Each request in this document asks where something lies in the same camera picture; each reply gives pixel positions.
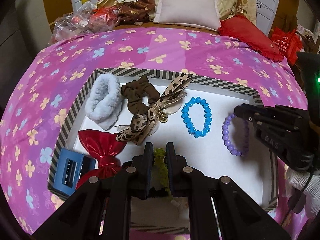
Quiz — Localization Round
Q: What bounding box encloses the red satin bow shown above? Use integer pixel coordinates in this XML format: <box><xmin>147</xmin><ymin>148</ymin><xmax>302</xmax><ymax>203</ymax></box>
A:
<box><xmin>76</xmin><ymin>129</ymin><xmax>127</xmax><ymax>189</ymax></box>

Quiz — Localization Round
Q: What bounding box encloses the green crochet hair tie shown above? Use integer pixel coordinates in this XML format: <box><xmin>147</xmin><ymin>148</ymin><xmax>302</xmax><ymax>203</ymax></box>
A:
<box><xmin>152</xmin><ymin>147</ymin><xmax>171</xmax><ymax>198</ymax></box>

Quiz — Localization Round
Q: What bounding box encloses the purple bead bracelet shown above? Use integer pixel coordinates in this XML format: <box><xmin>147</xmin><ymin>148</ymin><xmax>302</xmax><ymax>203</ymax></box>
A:
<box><xmin>221</xmin><ymin>113</ymin><xmax>251</xmax><ymax>157</ymax></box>

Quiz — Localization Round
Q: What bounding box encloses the blue bead bracelet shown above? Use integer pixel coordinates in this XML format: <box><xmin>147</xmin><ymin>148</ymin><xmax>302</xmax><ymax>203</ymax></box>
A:
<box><xmin>181</xmin><ymin>96</ymin><xmax>213</xmax><ymax>138</ymax></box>

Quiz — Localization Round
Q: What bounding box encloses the leopard bow brown scrunchie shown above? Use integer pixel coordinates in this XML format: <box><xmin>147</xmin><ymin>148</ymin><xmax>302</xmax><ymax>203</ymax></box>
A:
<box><xmin>116</xmin><ymin>73</ymin><xmax>193</xmax><ymax>145</ymax></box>

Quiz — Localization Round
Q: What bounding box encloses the white gloved right hand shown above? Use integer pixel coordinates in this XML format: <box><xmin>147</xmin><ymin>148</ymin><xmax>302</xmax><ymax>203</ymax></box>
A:
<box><xmin>286</xmin><ymin>168</ymin><xmax>319</xmax><ymax>218</ymax></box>

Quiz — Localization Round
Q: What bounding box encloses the blue hair clip card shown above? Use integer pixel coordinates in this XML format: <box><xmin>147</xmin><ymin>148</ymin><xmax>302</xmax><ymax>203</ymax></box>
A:
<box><xmin>53</xmin><ymin>148</ymin><xmax>97</xmax><ymax>199</ymax></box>

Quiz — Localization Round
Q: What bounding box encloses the red shopping bag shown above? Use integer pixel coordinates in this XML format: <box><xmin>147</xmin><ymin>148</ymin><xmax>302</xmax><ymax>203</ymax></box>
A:
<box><xmin>271</xmin><ymin>27</ymin><xmax>303</xmax><ymax>66</ymax></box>

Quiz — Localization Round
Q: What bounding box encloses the striped white tray box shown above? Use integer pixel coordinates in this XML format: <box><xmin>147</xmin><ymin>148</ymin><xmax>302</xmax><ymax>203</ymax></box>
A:
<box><xmin>47</xmin><ymin>67</ymin><xmax>279</xmax><ymax>235</ymax></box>

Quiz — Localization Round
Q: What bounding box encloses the grey fluffy scrunchie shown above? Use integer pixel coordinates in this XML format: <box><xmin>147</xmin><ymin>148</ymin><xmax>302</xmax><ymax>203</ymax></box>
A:
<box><xmin>85</xmin><ymin>73</ymin><xmax>123</xmax><ymax>131</ymax></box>

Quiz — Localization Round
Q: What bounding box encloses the red cushion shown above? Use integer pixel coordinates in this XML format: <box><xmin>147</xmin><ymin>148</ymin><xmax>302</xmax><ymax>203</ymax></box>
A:
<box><xmin>217</xmin><ymin>15</ymin><xmax>284</xmax><ymax>62</ymax></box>

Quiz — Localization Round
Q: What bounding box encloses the pink floral bed sheet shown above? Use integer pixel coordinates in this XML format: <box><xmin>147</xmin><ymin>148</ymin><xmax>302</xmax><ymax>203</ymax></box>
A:
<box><xmin>1</xmin><ymin>28</ymin><xmax>307</xmax><ymax>233</ymax></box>

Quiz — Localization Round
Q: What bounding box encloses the white grey pillow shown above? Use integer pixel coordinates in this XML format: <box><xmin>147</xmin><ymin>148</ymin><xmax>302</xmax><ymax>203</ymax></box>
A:
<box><xmin>153</xmin><ymin>0</ymin><xmax>220</xmax><ymax>30</ymax></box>

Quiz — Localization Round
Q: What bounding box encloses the clear plastic bag pile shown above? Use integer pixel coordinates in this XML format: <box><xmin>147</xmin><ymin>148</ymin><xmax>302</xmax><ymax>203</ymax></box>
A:
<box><xmin>49</xmin><ymin>2</ymin><xmax>120</xmax><ymax>44</ymax></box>

